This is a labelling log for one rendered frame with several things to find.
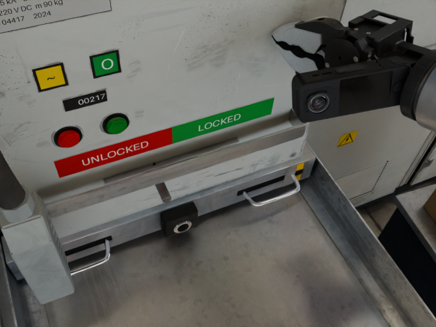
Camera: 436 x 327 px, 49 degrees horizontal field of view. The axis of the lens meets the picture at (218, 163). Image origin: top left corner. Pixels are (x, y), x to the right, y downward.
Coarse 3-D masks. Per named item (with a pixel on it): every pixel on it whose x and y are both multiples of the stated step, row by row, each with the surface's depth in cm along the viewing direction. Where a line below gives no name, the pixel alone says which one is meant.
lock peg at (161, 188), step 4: (156, 184) 70; (160, 184) 69; (164, 184) 70; (156, 188) 70; (160, 188) 69; (164, 188) 69; (160, 192) 69; (164, 192) 69; (168, 192) 69; (160, 196) 69; (164, 196) 68; (168, 196) 68; (164, 200) 68; (168, 200) 69
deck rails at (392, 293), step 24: (312, 168) 91; (312, 192) 91; (336, 192) 85; (336, 216) 88; (360, 216) 81; (0, 240) 75; (336, 240) 85; (360, 240) 83; (360, 264) 82; (384, 264) 78; (24, 288) 77; (384, 288) 80; (408, 288) 74; (24, 312) 74; (384, 312) 77; (408, 312) 76
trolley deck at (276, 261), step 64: (0, 256) 80; (128, 256) 81; (192, 256) 82; (256, 256) 83; (320, 256) 83; (0, 320) 73; (64, 320) 74; (128, 320) 75; (192, 320) 75; (256, 320) 76; (320, 320) 76; (384, 320) 77
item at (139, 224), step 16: (304, 144) 89; (304, 160) 86; (256, 176) 83; (272, 176) 85; (304, 176) 91; (208, 192) 81; (224, 192) 82; (240, 192) 85; (256, 192) 87; (160, 208) 78; (208, 208) 84; (112, 224) 76; (128, 224) 77; (144, 224) 79; (160, 224) 81; (64, 240) 74; (80, 240) 75; (96, 240) 77; (112, 240) 79; (128, 240) 81; (80, 256) 78; (16, 272) 74
